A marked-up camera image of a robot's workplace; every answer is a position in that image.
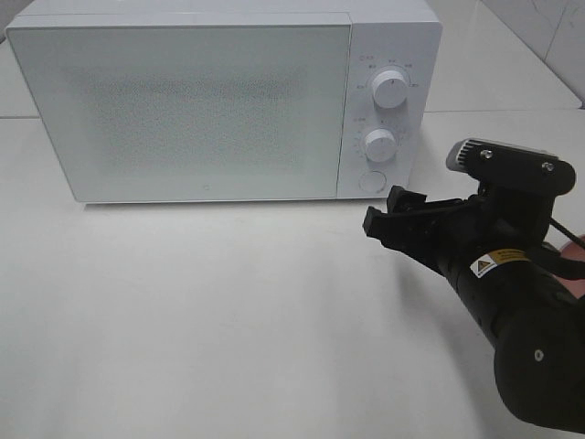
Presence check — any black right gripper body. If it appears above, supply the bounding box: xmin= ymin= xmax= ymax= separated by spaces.
xmin=413 ymin=184 xmax=553 ymax=270

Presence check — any round white door button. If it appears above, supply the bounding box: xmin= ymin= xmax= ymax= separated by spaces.
xmin=358 ymin=171 xmax=387 ymax=194

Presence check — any white round knob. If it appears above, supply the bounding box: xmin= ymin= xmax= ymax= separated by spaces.
xmin=370 ymin=66 xmax=410 ymax=109
xmin=364 ymin=129 xmax=397 ymax=163

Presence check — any white microwave oven body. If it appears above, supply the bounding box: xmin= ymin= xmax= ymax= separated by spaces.
xmin=5 ymin=1 xmax=442 ymax=202

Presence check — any upper white round knob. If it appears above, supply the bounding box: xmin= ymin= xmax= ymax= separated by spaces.
xmin=370 ymin=66 xmax=410 ymax=109

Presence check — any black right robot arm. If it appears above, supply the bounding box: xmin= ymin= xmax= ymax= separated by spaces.
xmin=363 ymin=186 xmax=584 ymax=434

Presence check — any pink round plate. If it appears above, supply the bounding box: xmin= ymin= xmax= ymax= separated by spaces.
xmin=551 ymin=233 xmax=585 ymax=299

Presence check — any white microwave door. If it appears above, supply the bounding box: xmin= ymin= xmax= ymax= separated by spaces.
xmin=8 ymin=25 xmax=350 ymax=203

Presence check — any lower white round knob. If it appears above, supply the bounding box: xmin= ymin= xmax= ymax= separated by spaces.
xmin=364 ymin=129 xmax=397 ymax=163

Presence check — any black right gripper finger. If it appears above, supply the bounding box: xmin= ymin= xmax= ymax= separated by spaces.
xmin=363 ymin=207 xmax=414 ymax=252
xmin=387 ymin=186 xmax=462 ymax=214

